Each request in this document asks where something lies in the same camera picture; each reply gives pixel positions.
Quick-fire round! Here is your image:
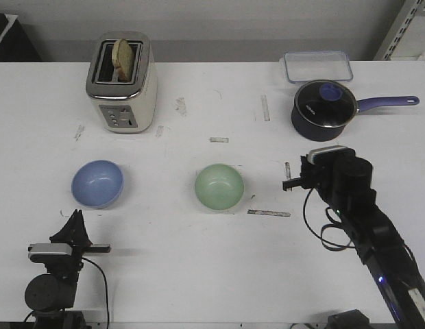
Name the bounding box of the glass pot lid blue knob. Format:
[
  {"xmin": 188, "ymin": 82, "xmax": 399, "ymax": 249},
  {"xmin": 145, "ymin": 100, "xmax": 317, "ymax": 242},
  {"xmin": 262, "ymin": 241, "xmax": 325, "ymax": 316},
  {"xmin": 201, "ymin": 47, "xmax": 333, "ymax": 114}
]
[{"xmin": 295, "ymin": 80, "xmax": 358, "ymax": 127}]

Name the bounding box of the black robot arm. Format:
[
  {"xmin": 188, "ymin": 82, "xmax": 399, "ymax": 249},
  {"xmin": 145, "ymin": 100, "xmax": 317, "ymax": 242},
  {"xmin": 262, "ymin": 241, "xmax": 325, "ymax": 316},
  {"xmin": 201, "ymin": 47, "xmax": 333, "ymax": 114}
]
[
  {"xmin": 24, "ymin": 209, "xmax": 111, "ymax": 328},
  {"xmin": 282, "ymin": 146, "xmax": 425, "ymax": 328}
]

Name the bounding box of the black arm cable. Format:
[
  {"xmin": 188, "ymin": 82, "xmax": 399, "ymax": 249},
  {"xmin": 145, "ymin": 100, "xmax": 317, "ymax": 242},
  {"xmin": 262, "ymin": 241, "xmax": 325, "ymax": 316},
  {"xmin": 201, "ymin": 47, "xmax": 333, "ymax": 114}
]
[
  {"xmin": 82, "ymin": 257, "xmax": 110, "ymax": 325},
  {"xmin": 303, "ymin": 188, "xmax": 357, "ymax": 253}
]

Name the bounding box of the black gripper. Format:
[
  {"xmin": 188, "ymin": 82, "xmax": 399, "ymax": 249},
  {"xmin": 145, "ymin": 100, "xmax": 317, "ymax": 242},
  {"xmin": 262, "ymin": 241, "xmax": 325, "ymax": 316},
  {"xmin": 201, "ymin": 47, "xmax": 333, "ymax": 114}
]
[
  {"xmin": 47, "ymin": 209, "xmax": 111, "ymax": 286},
  {"xmin": 282, "ymin": 156, "xmax": 334, "ymax": 193}
]

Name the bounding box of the cream and chrome toaster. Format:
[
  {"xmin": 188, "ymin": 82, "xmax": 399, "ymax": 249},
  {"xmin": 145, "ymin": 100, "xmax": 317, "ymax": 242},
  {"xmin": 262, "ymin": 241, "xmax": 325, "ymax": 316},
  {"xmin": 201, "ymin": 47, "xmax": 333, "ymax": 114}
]
[{"xmin": 86, "ymin": 32, "xmax": 158, "ymax": 134}]

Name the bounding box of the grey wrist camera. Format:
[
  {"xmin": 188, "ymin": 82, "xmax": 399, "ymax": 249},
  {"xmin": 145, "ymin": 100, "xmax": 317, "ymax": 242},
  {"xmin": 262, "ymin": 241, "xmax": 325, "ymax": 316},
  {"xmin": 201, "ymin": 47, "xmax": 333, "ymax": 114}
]
[
  {"xmin": 306, "ymin": 145, "xmax": 355, "ymax": 165},
  {"xmin": 28, "ymin": 243, "xmax": 73, "ymax": 264}
]

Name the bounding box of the blue bowl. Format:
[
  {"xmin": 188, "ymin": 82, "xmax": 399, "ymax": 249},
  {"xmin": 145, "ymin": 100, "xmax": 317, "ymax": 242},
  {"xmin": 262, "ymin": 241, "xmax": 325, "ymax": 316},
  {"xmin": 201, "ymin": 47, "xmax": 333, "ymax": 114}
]
[{"xmin": 71, "ymin": 160, "xmax": 124, "ymax": 209}]

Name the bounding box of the clear plastic food container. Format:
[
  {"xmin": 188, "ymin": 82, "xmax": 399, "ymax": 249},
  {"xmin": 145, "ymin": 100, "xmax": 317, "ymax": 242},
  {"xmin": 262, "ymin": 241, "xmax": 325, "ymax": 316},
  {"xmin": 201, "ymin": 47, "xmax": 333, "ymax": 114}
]
[{"xmin": 282, "ymin": 51, "xmax": 354, "ymax": 84}]

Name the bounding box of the toast slice in toaster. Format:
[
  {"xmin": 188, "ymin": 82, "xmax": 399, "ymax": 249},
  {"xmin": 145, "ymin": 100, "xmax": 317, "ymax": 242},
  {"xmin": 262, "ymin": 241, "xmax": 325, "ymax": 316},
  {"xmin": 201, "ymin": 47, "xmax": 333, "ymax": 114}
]
[{"xmin": 111, "ymin": 39, "xmax": 134, "ymax": 82}]

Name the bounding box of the grey metal shelf upright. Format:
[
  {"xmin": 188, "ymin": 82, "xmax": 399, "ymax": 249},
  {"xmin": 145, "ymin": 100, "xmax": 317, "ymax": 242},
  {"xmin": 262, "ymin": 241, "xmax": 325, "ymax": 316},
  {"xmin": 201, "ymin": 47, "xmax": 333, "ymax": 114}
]
[{"xmin": 373, "ymin": 0, "xmax": 425, "ymax": 61}]

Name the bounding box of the dark blue saucepan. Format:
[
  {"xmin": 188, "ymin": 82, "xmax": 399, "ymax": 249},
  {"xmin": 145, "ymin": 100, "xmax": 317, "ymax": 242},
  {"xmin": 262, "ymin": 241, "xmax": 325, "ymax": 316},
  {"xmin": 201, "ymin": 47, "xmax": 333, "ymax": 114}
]
[{"xmin": 291, "ymin": 91, "xmax": 420, "ymax": 142}]

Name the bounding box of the green bowl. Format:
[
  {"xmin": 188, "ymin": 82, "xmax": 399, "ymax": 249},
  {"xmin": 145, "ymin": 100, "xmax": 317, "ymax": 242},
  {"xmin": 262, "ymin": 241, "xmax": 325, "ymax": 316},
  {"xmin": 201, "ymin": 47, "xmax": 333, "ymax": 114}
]
[{"xmin": 194, "ymin": 163, "xmax": 245, "ymax": 211}]

